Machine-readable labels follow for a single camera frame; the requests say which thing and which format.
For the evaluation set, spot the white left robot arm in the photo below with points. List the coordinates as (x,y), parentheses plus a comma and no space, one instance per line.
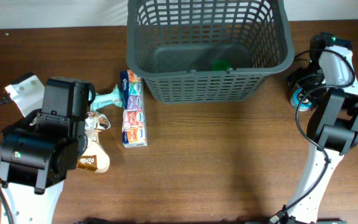
(37,151)

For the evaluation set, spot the mint green wipes packet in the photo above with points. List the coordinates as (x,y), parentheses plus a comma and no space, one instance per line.
(100,101)

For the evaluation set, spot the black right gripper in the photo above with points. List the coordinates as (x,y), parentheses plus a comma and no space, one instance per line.
(296,76)

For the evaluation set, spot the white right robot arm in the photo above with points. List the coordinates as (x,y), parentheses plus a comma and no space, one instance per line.
(329,87)

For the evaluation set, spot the green capped jar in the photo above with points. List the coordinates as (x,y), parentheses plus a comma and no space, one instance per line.
(221,65)

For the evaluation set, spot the colourful Kleenex tissue pack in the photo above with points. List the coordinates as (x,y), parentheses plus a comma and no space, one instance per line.
(134,132)

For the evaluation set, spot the grey plastic lattice basket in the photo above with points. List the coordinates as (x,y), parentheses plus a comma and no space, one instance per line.
(173,44)

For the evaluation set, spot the blue lidded round tin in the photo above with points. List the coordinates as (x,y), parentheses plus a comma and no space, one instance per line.
(295,100)

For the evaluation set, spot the brown cream snack bag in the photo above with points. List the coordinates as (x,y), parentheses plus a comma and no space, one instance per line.
(94,158)

